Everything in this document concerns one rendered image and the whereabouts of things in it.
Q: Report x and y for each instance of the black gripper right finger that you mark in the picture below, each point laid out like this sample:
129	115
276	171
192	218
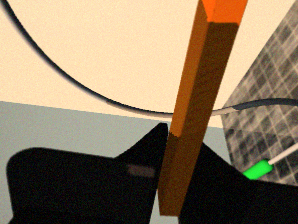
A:
218	193

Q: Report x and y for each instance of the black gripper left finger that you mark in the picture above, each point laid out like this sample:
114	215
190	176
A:
121	188

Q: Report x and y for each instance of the orange rectangular bar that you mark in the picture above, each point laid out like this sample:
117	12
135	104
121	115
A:
214	31

